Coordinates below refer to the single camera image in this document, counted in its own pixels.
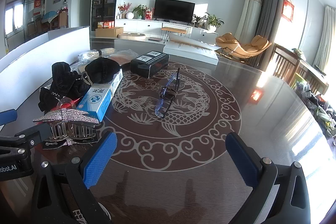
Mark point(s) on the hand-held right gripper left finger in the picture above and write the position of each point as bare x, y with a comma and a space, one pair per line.
99, 158

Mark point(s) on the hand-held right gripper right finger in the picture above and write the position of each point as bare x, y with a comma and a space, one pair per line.
242, 158

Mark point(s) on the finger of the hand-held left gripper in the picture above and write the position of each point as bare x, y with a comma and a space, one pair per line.
8, 117
31, 137

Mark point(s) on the blue white ointment box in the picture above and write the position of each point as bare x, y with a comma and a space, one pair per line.
99, 100

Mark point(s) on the phone case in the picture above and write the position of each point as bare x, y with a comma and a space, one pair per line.
122, 57

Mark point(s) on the rhinestone hair claw clip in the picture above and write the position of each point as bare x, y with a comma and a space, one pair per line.
68, 116

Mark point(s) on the black fabric bottle cover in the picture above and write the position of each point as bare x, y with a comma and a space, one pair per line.
60, 77

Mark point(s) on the white partition board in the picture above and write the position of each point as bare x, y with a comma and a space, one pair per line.
39, 53

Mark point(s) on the black velvet pouch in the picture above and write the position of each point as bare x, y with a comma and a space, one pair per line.
102, 69

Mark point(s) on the black box with white label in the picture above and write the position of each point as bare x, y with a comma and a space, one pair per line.
147, 67

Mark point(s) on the brown wooden chair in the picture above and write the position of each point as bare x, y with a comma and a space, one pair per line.
284, 61

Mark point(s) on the dining table with chairs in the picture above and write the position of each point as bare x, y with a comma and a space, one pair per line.
50, 19

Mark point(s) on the wooden sideboard with clutter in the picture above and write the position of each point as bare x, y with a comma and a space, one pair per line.
312, 77

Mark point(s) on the tan lounge chair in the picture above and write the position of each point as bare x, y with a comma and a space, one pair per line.
252, 47

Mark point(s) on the red door poster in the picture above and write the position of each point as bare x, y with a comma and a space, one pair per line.
38, 6

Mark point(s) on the large white open box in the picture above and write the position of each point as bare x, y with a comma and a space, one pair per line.
189, 53

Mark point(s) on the brown cardboard box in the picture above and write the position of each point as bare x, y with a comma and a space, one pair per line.
109, 33

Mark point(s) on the round wooden board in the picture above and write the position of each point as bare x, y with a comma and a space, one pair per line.
131, 36

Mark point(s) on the orange red gift box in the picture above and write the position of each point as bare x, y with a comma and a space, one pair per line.
106, 24

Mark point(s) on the white television cabinet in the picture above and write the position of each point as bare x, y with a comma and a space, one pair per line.
136, 24

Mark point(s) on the green plant in white pot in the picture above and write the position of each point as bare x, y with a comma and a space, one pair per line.
214, 21

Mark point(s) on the white covered standing air conditioner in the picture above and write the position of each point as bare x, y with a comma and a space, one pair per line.
249, 14

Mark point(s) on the small green potted plant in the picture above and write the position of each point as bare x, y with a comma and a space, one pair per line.
197, 20

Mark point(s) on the round white vase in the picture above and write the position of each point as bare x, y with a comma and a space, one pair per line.
130, 15

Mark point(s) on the wooden bench stool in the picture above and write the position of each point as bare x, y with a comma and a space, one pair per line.
173, 29

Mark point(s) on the white curtain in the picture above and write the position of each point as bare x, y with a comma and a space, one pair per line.
326, 37

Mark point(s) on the red gift bag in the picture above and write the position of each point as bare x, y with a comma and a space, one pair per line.
149, 14

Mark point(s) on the red flowers in vase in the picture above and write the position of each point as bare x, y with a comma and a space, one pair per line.
122, 7

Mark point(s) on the grey curtain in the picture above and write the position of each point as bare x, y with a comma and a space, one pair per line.
269, 3

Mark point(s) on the black television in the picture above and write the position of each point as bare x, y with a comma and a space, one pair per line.
174, 10

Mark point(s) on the blue frame glasses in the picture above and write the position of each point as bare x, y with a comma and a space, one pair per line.
168, 94

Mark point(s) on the red wall hanging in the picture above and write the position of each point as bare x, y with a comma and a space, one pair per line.
288, 10

